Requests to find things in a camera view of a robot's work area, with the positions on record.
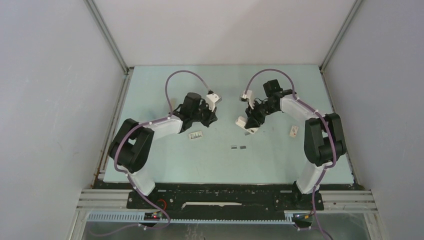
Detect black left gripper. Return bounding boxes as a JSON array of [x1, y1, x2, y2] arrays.
[[191, 100, 217, 128]]

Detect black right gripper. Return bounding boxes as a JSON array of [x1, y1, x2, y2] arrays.
[[246, 99, 279, 129]]

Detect white stapler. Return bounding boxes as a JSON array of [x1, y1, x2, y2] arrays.
[[235, 116, 259, 135]]

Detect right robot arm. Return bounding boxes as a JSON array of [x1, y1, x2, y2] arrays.
[[236, 79, 347, 209]]

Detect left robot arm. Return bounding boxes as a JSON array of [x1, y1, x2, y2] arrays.
[[108, 91, 221, 208]]

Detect open staple box tray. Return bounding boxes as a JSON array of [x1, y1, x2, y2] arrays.
[[188, 131, 204, 140]]

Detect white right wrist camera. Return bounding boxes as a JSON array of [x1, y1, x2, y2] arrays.
[[239, 90, 255, 109]]

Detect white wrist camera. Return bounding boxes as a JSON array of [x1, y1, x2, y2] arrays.
[[205, 93, 222, 112], [239, 90, 255, 109]]

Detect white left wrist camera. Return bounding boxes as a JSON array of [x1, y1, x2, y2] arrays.
[[205, 93, 222, 112]]

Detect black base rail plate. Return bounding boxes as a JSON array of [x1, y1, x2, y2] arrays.
[[126, 183, 324, 220]]

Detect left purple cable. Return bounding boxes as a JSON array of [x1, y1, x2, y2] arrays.
[[113, 70, 213, 238]]

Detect aluminium frame rail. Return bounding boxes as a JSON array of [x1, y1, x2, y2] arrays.
[[83, 0, 130, 75]]

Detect grey cable duct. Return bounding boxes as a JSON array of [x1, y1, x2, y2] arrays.
[[86, 211, 294, 225]]

